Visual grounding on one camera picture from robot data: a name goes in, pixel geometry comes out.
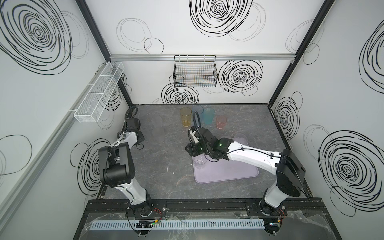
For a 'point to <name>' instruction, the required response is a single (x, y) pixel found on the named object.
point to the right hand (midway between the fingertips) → (186, 148)
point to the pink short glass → (220, 121)
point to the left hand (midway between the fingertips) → (136, 138)
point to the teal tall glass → (209, 114)
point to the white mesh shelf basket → (91, 107)
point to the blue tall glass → (200, 109)
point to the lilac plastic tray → (206, 171)
